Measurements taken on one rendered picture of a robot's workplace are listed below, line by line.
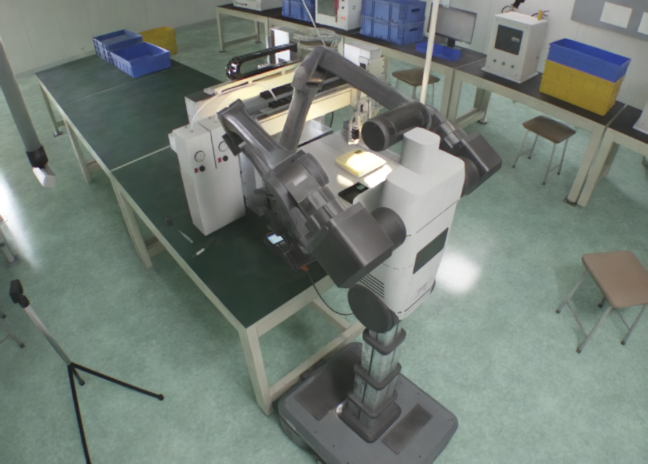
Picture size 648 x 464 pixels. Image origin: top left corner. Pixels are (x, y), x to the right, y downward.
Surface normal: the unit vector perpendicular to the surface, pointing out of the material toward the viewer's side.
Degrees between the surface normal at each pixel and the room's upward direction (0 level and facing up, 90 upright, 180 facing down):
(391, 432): 0
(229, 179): 90
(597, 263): 7
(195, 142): 90
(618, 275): 1
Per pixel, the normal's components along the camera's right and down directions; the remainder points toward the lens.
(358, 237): 0.35, -0.44
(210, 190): 0.68, 0.47
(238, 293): 0.00, -0.77
